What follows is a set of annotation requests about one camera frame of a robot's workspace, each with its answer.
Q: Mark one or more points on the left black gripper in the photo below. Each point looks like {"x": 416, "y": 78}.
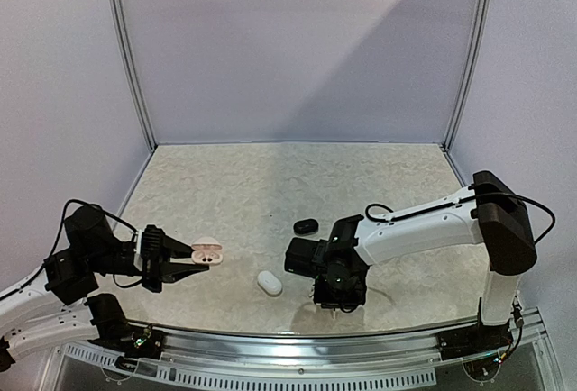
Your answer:
{"x": 170, "y": 272}

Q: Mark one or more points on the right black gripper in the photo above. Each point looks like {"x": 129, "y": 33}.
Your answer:
{"x": 328, "y": 297}

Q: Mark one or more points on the pink round earbud case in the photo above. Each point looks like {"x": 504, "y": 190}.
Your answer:
{"x": 207, "y": 251}

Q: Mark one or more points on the black oval earbud case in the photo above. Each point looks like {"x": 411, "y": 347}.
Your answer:
{"x": 306, "y": 227}

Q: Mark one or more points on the white oval earbud case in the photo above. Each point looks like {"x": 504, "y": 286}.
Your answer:
{"x": 269, "y": 283}

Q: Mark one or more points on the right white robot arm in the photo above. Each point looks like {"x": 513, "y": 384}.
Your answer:
{"x": 487, "y": 212}

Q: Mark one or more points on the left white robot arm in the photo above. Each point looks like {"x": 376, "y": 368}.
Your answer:
{"x": 59, "y": 302}

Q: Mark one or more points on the aluminium front rail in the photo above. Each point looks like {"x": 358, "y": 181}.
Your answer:
{"x": 407, "y": 360}

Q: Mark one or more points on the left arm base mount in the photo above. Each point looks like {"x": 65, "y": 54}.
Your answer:
{"x": 116, "y": 333}

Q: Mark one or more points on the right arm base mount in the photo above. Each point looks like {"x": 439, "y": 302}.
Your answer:
{"x": 479, "y": 337}

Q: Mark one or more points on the left aluminium frame post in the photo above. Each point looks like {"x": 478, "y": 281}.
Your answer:
{"x": 131, "y": 74}

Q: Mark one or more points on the aluminium frame post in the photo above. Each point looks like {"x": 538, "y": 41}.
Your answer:
{"x": 479, "y": 20}
{"x": 131, "y": 74}

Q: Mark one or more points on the right aluminium frame post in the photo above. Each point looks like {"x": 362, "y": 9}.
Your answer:
{"x": 479, "y": 20}

